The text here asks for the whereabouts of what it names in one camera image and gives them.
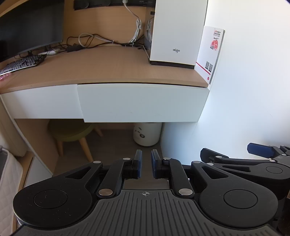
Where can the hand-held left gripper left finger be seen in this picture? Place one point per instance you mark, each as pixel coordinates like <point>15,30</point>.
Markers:
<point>138,163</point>

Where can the wide white drawer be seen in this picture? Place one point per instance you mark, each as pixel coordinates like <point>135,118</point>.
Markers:
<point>140,102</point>

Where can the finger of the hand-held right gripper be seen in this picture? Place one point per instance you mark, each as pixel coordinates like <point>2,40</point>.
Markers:
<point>259,148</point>
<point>213,155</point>

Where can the white trash bin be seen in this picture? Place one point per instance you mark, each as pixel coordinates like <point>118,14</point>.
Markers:
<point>147,136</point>

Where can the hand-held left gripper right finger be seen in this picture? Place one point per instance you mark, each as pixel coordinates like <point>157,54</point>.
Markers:
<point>155,164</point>

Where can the white computer case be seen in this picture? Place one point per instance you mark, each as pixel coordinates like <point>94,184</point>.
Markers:
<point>175,29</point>

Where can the black power adapter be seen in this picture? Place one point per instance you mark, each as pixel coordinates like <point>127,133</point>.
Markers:
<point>74,48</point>

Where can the narrow white drawer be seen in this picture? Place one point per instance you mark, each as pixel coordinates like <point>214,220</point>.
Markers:
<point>40,102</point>

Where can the black keyboard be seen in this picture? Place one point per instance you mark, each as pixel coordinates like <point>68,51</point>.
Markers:
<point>20,64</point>

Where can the wooden desk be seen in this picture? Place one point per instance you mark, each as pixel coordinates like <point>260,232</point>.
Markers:
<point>90,65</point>

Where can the white adapter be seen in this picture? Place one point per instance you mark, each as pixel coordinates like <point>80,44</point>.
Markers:
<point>48,52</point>

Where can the black computer monitor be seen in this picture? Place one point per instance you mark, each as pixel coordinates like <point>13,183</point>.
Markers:
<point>27,27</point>

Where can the green wooden stool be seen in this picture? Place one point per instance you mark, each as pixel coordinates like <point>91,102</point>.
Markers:
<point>68,133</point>

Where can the white red printed card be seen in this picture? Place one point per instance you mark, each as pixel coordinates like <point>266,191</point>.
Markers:
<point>209,56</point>

